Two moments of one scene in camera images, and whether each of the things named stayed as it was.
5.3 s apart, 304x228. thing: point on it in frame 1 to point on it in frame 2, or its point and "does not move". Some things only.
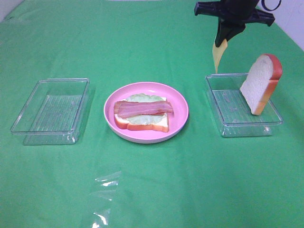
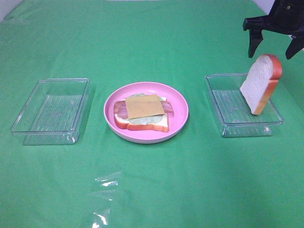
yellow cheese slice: [218, 52] to [145, 106]
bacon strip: [117, 103] to [120, 108]
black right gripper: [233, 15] to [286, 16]
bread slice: [162, 125] does not move
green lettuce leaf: [146, 119] does not move
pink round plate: [177, 121] does not move
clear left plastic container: [53, 113] does not move
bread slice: [261, 82] does not move
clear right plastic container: [232, 112] does not move
